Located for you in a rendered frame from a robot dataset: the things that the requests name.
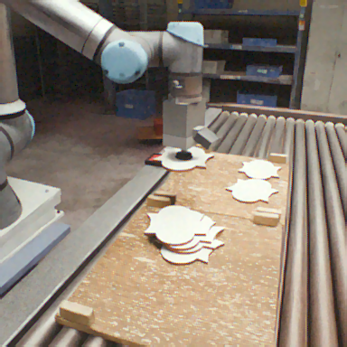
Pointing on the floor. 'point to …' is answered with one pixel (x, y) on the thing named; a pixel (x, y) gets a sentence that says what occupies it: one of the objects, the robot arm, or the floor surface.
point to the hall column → (102, 70)
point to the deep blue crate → (135, 104)
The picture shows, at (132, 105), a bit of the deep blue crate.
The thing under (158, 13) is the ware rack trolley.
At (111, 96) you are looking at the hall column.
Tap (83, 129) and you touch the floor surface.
